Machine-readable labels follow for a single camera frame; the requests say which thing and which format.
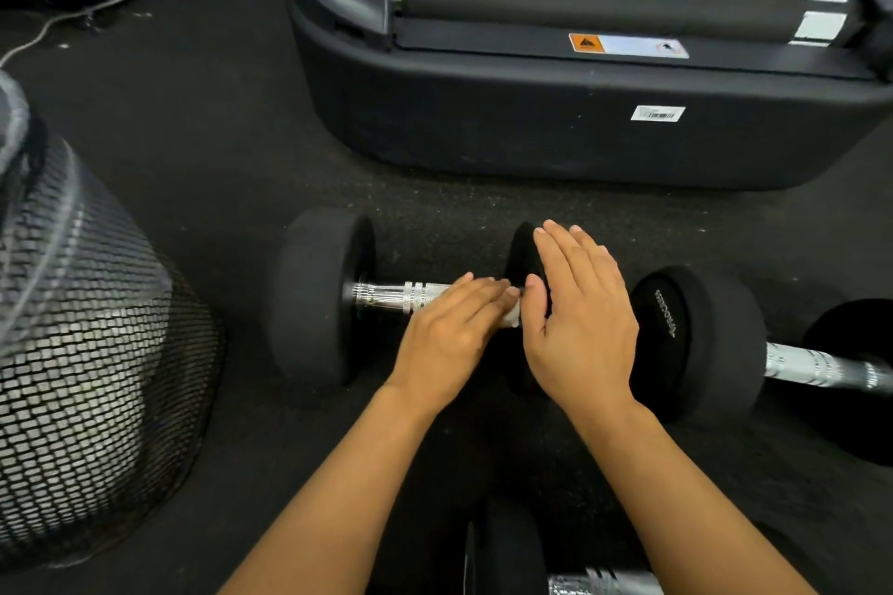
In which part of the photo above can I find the person's left hand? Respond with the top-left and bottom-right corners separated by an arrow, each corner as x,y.
386,271 -> 522,417

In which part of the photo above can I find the person's right hand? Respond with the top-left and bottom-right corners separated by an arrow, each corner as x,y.
520,219 -> 640,423

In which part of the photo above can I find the person's right forearm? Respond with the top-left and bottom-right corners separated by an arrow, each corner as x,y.
564,399 -> 819,595

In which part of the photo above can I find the person's left forearm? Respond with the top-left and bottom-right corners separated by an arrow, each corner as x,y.
218,384 -> 449,595

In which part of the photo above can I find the dark grey treadmill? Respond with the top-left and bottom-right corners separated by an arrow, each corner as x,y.
287,0 -> 893,192

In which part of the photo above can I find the black mesh basket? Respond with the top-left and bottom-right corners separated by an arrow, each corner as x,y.
0,68 -> 228,576

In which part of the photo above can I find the black dumbbell with chrome handle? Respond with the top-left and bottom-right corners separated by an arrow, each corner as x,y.
264,207 -> 559,400
626,264 -> 893,468
459,494 -> 834,595

